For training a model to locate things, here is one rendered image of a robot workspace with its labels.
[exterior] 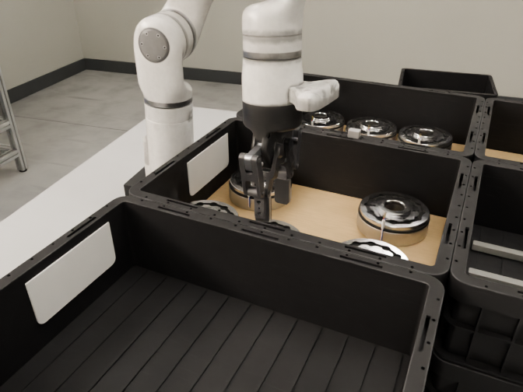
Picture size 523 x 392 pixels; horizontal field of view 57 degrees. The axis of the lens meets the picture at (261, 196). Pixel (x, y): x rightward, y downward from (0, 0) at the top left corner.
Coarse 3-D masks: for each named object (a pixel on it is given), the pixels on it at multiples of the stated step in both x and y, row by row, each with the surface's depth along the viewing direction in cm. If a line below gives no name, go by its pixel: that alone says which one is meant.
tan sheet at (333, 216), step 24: (216, 192) 82; (312, 192) 82; (240, 216) 76; (288, 216) 76; (312, 216) 76; (336, 216) 76; (432, 216) 76; (336, 240) 70; (432, 240) 70; (432, 264) 65
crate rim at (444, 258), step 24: (240, 120) 84; (192, 144) 75; (360, 144) 76; (384, 144) 75; (168, 168) 68; (144, 192) 62; (456, 192) 62; (216, 216) 57; (456, 216) 57; (312, 240) 53; (408, 264) 50
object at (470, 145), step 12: (360, 84) 102; (372, 84) 101; (384, 84) 101; (456, 96) 95; (468, 96) 94; (480, 96) 94; (480, 108) 89; (480, 120) 84; (336, 132) 79; (396, 144) 75; (408, 144) 76; (468, 144) 75; (468, 156) 72
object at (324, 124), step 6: (306, 114) 105; (336, 114) 105; (306, 120) 102; (330, 120) 102; (336, 120) 102; (342, 120) 102; (318, 126) 99; (324, 126) 99; (330, 126) 99; (336, 126) 100
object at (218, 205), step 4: (204, 200) 74; (208, 200) 74; (192, 204) 73; (196, 204) 73; (200, 204) 74; (204, 204) 73; (208, 204) 73; (212, 204) 73; (216, 204) 73; (220, 204) 73; (224, 204) 73; (216, 208) 72; (220, 208) 72; (224, 208) 72; (228, 208) 72; (232, 208) 72; (228, 212) 71; (232, 212) 71; (236, 212) 71
